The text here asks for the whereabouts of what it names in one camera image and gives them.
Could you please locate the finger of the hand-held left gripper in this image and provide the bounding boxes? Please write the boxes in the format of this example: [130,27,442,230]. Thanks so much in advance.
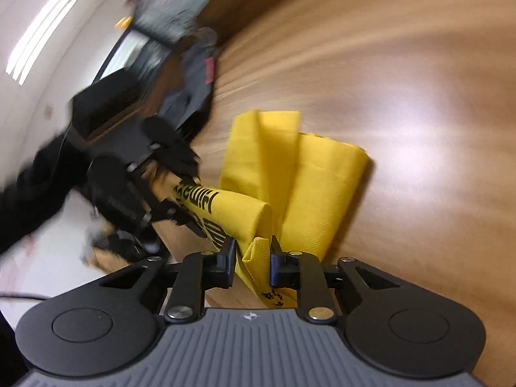
[151,129,202,186]
[139,187,202,234]

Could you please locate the ceiling light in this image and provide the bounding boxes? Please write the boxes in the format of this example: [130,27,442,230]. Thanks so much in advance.
[6,0,83,85]

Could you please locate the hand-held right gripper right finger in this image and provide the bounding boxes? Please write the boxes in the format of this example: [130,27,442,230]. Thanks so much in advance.
[269,235,410,325]

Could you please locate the yellow shopping bag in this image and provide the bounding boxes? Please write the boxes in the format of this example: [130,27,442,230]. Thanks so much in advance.
[151,110,371,311]

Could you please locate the black cable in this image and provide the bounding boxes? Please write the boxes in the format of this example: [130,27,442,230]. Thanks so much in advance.
[0,291,51,303]

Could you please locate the person's left forearm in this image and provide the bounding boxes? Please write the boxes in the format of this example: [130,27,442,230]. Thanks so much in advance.
[0,135,91,253]

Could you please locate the black folded bag red tabs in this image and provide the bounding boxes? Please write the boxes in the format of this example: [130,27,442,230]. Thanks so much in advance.
[159,38,220,138]

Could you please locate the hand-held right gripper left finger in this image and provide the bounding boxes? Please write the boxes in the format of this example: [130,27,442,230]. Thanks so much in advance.
[97,237,237,325]

